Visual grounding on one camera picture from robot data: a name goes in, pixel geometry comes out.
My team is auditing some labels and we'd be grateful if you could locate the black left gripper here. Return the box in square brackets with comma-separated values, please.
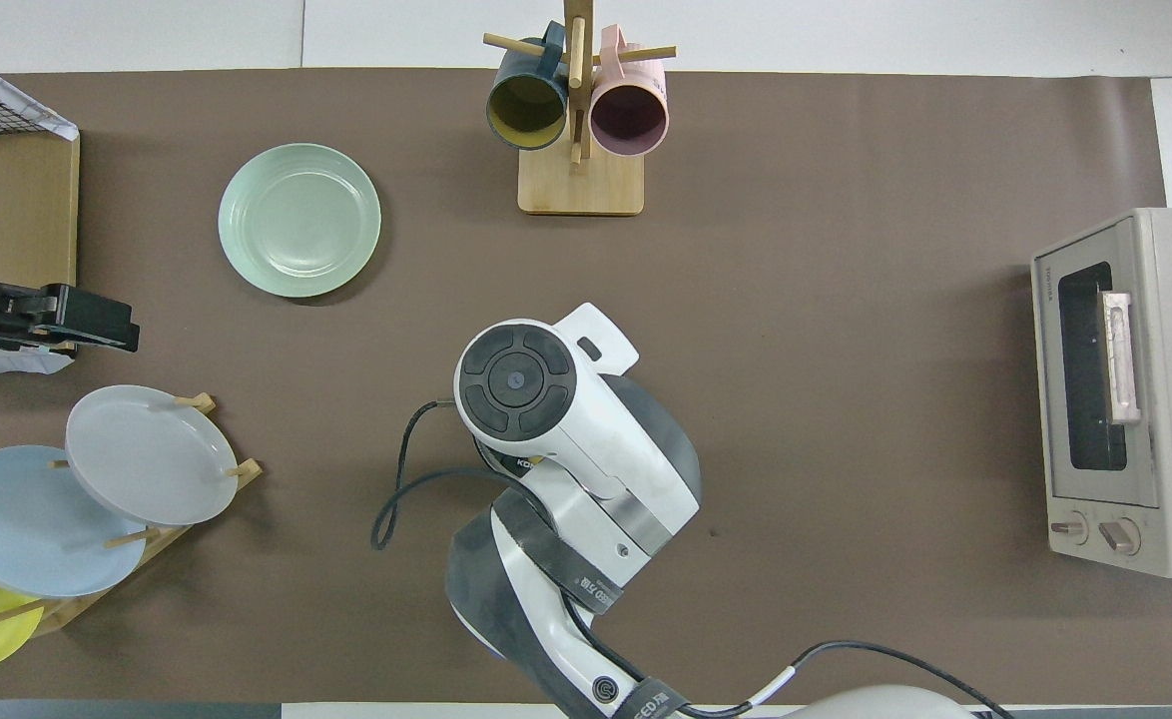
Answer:
[0, 240, 140, 354]

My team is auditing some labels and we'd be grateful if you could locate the grey plate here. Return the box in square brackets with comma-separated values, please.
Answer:
[65, 384, 240, 526]

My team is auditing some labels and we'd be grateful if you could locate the wooden plate rack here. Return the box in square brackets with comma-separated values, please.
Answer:
[0, 392, 265, 630]

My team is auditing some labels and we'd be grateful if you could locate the light blue plate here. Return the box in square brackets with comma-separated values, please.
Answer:
[0, 445, 148, 598]

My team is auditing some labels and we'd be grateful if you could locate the pale green plate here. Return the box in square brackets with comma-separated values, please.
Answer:
[218, 143, 383, 299]

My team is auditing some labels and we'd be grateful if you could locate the white crumpled paper sheet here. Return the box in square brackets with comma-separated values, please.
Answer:
[0, 342, 76, 376]

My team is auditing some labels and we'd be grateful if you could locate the wooden shelf stand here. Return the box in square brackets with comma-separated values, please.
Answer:
[0, 75, 80, 353]

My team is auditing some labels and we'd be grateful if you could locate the white patterned paper bag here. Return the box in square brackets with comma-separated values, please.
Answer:
[0, 50, 80, 142]

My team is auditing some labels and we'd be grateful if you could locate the dark teal mug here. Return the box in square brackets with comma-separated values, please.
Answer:
[486, 22, 570, 152]

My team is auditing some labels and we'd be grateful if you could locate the wooden mug tree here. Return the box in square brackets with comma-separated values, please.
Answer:
[483, 0, 677, 217]

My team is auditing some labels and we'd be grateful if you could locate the pink ribbed mug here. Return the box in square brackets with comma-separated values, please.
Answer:
[589, 25, 670, 157]

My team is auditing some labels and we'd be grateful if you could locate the brown table mat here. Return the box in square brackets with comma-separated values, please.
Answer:
[0, 68, 1172, 705]

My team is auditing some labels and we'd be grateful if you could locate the black wire basket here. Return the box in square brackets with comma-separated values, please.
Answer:
[0, 85, 60, 137]

